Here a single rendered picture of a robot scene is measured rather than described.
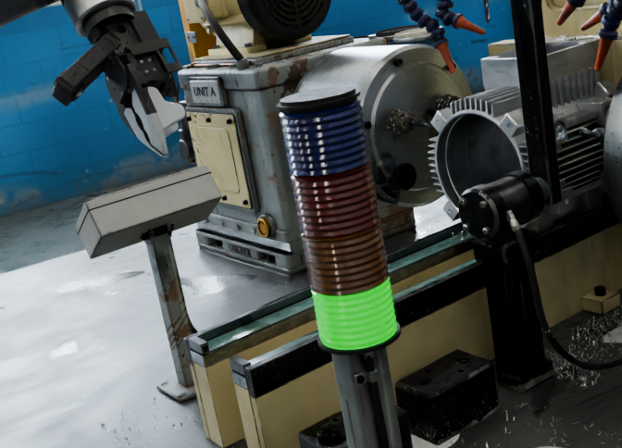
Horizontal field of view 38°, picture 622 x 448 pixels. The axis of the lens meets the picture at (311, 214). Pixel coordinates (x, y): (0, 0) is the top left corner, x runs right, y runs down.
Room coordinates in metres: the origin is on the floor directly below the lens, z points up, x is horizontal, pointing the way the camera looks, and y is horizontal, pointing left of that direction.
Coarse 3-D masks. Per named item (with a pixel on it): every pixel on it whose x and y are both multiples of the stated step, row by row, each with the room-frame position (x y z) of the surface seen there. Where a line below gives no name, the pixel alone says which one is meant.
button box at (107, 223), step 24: (192, 168) 1.14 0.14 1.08; (120, 192) 1.08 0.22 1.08; (144, 192) 1.09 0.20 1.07; (168, 192) 1.10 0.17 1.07; (192, 192) 1.11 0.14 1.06; (216, 192) 1.12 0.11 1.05; (96, 216) 1.05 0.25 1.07; (120, 216) 1.06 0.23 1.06; (144, 216) 1.07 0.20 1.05; (168, 216) 1.08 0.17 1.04; (192, 216) 1.13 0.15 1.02; (96, 240) 1.04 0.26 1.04; (120, 240) 1.07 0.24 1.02
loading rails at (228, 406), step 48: (432, 240) 1.16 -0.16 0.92; (576, 240) 1.12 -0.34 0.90; (432, 288) 0.98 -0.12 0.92; (480, 288) 1.02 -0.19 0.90; (576, 288) 1.12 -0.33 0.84; (192, 336) 0.96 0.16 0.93; (240, 336) 0.96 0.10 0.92; (288, 336) 0.99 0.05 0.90; (432, 336) 0.97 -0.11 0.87; (480, 336) 1.02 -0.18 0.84; (240, 384) 0.86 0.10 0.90; (288, 384) 0.86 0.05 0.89; (336, 384) 0.89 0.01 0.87; (240, 432) 0.94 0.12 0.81; (288, 432) 0.86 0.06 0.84
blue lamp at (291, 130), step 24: (288, 120) 0.62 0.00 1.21; (312, 120) 0.61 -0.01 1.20; (336, 120) 0.61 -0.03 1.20; (360, 120) 0.63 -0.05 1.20; (288, 144) 0.62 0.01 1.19; (312, 144) 0.61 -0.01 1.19; (336, 144) 0.61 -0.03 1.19; (360, 144) 0.62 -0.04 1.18; (312, 168) 0.61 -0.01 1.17; (336, 168) 0.61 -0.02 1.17
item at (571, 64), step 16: (560, 48) 1.25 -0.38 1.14; (576, 48) 1.17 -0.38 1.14; (592, 48) 1.19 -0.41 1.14; (496, 64) 1.19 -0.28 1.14; (512, 64) 1.17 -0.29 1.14; (560, 64) 1.15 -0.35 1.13; (576, 64) 1.17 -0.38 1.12; (592, 64) 1.19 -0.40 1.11; (496, 80) 1.19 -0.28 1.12; (512, 80) 1.17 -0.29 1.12; (560, 80) 1.15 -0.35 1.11; (576, 80) 1.17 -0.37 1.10; (592, 80) 1.18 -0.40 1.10; (560, 96) 1.15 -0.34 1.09; (576, 96) 1.16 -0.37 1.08
